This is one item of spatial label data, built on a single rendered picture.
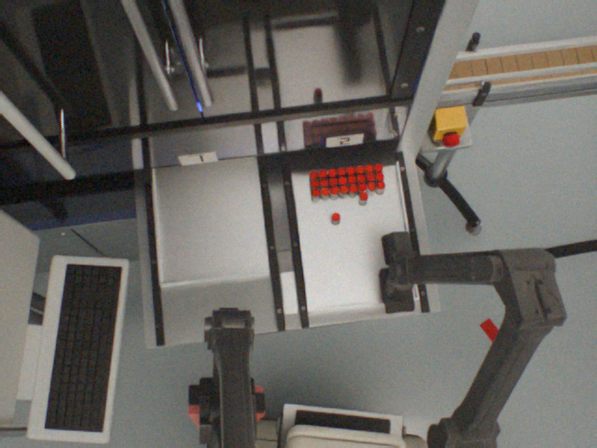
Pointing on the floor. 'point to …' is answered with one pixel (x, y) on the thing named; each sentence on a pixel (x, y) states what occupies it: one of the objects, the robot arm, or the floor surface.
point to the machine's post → (436, 70)
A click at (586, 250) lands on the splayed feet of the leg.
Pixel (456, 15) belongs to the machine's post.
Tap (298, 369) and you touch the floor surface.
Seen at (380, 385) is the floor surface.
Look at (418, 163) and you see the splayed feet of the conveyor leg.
